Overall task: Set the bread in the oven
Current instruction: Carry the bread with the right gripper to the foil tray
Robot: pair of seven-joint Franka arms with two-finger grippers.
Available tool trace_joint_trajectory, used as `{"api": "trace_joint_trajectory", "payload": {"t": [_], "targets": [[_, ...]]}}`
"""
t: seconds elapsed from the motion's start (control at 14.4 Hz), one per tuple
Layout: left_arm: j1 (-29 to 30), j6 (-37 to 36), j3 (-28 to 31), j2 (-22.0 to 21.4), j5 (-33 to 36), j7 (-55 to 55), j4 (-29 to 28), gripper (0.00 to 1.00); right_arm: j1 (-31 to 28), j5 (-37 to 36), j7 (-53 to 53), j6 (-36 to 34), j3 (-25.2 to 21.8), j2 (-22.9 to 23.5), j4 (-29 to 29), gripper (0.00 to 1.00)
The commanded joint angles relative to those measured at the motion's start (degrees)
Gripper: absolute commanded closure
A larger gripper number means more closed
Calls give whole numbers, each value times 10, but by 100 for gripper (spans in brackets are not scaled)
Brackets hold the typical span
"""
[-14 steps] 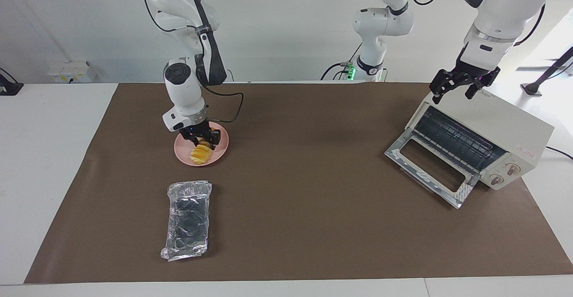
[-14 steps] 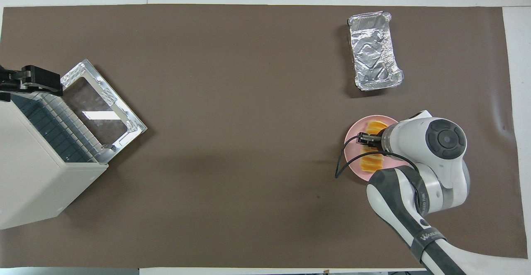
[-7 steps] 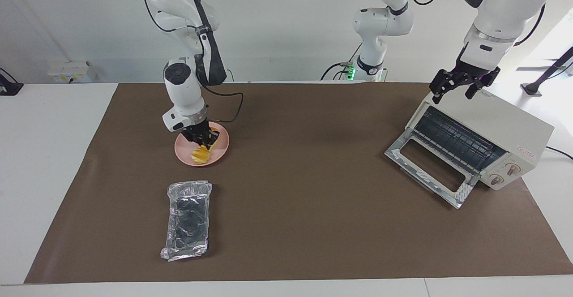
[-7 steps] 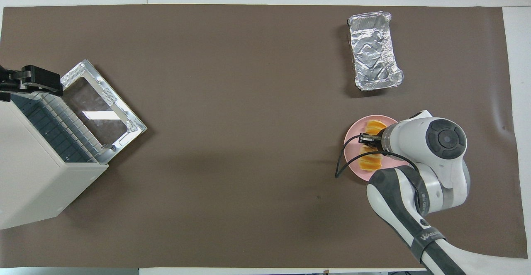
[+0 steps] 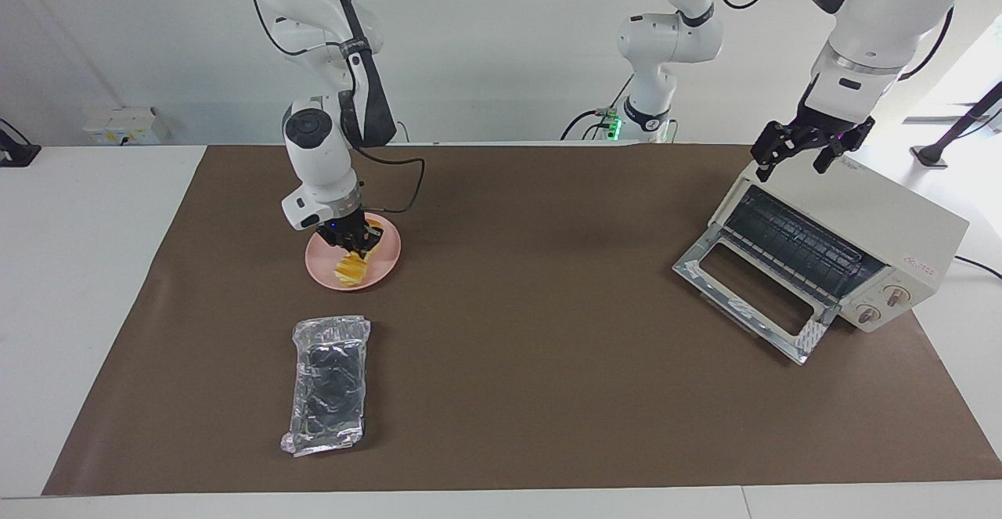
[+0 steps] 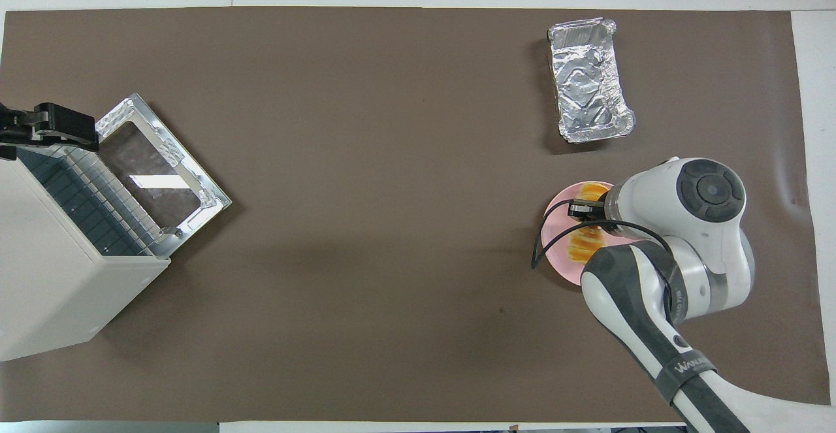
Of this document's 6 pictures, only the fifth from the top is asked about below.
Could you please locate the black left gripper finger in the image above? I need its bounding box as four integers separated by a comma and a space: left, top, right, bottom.
813, 116, 876, 175
750, 121, 807, 183

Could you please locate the sliced yellow bread loaf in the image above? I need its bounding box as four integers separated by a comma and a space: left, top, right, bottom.
334, 220, 385, 284

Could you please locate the silver foil baking tray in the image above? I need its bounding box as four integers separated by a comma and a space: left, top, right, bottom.
280, 315, 374, 458

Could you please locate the white toaster oven body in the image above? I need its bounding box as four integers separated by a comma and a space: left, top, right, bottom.
708, 151, 970, 333

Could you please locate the glass toaster oven door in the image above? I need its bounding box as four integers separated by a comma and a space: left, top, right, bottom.
672, 235, 838, 366

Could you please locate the pink round plate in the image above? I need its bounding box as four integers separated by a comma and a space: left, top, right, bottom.
305, 212, 402, 291

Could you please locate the black slanted stand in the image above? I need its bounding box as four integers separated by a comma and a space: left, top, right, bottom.
910, 81, 1002, 169

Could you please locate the brown paper table mat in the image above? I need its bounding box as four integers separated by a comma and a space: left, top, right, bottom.
41, 143, 1002, 496

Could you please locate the white power strip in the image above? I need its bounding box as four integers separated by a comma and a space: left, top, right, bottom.
82, 106, 170, 146

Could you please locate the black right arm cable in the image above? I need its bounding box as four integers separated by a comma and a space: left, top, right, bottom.
348, 143, 427, 215

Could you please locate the metal oven wire rack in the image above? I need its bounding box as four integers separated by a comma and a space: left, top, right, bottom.
724, 186, 885, 301

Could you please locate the black oven power cable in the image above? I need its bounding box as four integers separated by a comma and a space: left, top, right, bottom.
953, 255, 1002, 280

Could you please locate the black left arm base cable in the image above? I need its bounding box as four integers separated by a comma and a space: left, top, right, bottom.
560, 73, 635, 142

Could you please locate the black table clamp mount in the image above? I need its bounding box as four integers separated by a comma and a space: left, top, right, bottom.
0, 118, 41, 168

